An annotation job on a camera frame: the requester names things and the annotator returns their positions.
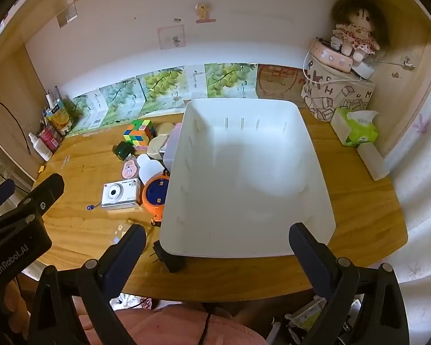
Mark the green tissue pack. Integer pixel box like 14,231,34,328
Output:
331,108,379,147

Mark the pink square wall sticker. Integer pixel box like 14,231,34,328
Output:
157,25,186,49

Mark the clear plastic box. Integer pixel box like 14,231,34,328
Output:
160,133,182,169

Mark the orange juice packet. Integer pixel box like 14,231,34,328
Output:
45,102,72,135

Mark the white power adapter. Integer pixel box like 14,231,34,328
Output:
351,61,376,80

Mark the white charging cable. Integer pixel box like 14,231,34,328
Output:
303,48,353,90

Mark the white plastic bottle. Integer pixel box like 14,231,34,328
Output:
28,132,54,162

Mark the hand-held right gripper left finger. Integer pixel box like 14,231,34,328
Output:
29,225,147,345

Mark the orange and blue round reel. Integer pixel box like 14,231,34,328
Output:
141,171,170,225

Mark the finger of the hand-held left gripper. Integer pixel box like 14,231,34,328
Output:
0,179,16,220
0,173,65,236

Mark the pink can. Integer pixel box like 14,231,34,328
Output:
39,124,63,152

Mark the clear tape patch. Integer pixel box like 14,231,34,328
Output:
57,0,79,27

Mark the white compact camera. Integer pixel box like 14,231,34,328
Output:
87,178,142,211

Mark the grape print carton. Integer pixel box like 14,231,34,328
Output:
136,65,206,116
205,63,257,99
100,79,144,127
70,91,110,135

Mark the yellow pony wall sticker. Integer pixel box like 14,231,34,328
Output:
195,3,216,24

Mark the white tissue pack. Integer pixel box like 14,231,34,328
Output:
357,142,390,181

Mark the rag doll with brown hair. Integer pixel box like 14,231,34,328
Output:
331,0,388,62

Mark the person's pink clothing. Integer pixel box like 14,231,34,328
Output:
75,302,270,345

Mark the pink round tin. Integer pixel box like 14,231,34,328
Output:
311,38,354,72

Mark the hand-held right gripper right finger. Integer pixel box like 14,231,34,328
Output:
289,223,410,345

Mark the multicoloured puzzle cube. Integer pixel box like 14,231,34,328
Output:
123,119,157,148

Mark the black plug charger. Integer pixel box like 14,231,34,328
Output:
153,239,185,273

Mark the brown printed cardboard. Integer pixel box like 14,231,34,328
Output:
256,64,307,99

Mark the thin black wall cable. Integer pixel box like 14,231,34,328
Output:
0,99,31,155

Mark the pink oval case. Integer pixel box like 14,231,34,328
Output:
123,158,141,179

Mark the white plastic bin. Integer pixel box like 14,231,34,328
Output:
159,98,336,259

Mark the printed fabric basket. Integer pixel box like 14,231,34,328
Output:
301,55,376,123

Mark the white plug adapter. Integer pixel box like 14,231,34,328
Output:
136,154,166,184

